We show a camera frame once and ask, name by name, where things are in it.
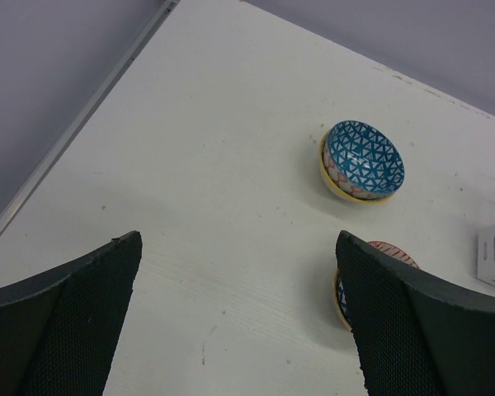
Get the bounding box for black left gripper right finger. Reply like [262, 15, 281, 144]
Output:
[335, 230, 495, 395]

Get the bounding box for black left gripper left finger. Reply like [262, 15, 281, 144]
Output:
[0, 231, 143, 395]

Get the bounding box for floral orange flower bowl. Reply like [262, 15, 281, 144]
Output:
[332, 268, 351, 331]

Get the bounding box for red patterned bowl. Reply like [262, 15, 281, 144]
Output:
[368, 240, 419, 269]

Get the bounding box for yellow blue sun bowl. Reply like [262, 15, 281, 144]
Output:
[318, 130, 395, 205]

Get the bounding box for blue zigzag bowl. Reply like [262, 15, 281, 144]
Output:
[323, 120, 405, 200]

